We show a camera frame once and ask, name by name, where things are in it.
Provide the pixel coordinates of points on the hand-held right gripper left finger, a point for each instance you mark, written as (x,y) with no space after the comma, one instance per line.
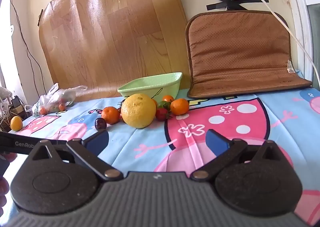
(98,140)

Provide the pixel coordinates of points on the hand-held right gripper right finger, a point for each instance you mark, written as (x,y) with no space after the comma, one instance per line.
(216,142)

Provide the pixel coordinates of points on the dark red cherry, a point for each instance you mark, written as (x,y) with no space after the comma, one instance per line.
(120,116)
(100,124)

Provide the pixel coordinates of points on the orange mandarin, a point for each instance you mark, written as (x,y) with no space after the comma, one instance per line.
(179,106)
(110,115)

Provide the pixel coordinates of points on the large yellow grapefruit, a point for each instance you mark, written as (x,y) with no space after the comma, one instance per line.
(138,113)

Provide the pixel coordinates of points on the light green square bowl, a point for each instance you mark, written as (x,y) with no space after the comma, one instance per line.
(150,84)

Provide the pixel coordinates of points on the person's left hand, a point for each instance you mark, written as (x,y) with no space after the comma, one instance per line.
(3,189)

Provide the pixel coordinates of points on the small yellow citrus fruit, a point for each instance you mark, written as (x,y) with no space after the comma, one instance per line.
(16,123)

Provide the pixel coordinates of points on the dark box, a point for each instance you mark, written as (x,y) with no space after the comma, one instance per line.
(17,105)

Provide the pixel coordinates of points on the cartoon printed blanket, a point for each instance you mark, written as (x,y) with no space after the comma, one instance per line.
(150,142)

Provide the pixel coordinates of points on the clear plastic bag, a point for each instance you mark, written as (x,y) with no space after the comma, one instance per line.
(57,99)

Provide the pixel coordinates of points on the red cherry tomato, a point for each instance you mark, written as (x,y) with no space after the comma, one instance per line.
(162,114)

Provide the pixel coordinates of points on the green cherry tomato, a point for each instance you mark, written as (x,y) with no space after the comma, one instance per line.
(163,105)

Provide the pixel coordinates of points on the orange cherry tomato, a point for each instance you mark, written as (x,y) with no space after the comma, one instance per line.
(168,98)

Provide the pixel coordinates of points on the brown seat cushion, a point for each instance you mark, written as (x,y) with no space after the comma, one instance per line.
(237,49)

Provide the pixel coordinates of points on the wood-pattern vinyl sheet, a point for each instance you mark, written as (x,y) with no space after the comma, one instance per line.
(112,29)

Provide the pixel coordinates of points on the black tape cross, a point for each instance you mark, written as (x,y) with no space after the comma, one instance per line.
(233,3)

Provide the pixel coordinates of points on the white window frame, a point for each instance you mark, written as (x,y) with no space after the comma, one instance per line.
(297,4)

